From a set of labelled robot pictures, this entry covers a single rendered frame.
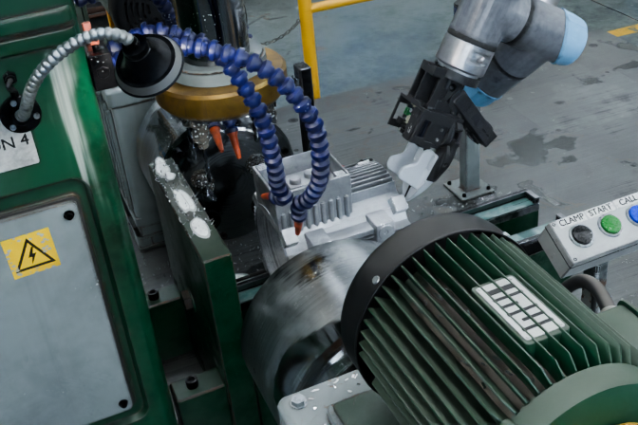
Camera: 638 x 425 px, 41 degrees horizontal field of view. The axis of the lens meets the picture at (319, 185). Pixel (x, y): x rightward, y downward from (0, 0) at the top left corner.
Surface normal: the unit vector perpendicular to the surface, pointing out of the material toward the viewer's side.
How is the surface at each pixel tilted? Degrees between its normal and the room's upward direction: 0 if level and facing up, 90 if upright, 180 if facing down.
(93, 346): 90
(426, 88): 90
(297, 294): 28
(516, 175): 0
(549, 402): 23
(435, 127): 90
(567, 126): 0
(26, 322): 90
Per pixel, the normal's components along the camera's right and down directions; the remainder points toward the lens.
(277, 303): -0.65, -0.48
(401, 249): -0.43, -0.68
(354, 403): -0.09, -0.85
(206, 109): -0.08, 0.52
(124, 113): 0.40, 0.44
